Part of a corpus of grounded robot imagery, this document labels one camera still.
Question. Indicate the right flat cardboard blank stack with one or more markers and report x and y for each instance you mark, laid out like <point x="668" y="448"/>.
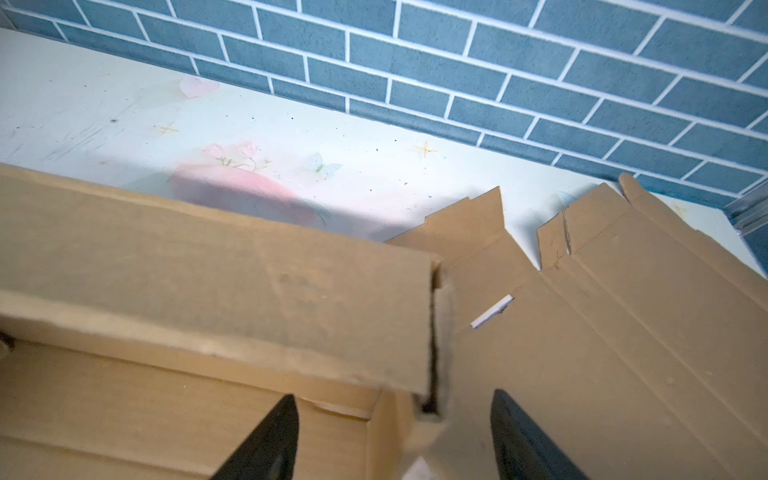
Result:
<point x="638" y="345"/>

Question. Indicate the brown cardboard box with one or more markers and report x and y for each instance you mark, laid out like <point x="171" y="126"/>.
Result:
<point x="144" y="338"/>

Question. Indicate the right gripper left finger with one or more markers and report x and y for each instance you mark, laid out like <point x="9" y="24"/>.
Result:
<point x="269" y="451"/>

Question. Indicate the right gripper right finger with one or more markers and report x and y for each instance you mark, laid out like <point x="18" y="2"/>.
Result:
<point x="522" y="450"/>

